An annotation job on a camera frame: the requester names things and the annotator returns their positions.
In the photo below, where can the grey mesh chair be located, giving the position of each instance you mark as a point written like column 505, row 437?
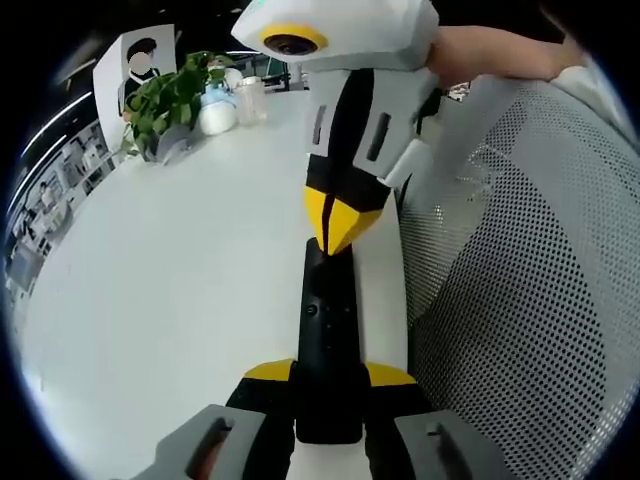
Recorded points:
column 525, row 275

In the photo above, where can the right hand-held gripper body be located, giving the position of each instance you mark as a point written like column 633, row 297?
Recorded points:
column 370, row 30

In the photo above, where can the green potted plant grey pot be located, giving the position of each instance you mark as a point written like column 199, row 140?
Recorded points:
column 160, row 105

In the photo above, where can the person's white shirt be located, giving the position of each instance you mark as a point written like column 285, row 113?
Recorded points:
column 590, row 90

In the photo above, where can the white spray bottle blue top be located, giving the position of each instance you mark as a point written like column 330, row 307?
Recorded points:
column 217, row 117

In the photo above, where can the black remote control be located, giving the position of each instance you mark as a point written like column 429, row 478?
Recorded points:
column 327, row 340

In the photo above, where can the clear plastic jar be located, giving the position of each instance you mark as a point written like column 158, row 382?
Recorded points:
column 251, row 102

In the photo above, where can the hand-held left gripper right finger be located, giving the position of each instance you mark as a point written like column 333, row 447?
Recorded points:
column 425, row 445

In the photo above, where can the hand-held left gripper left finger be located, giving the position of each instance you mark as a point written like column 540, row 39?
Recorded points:
column 215, row 445

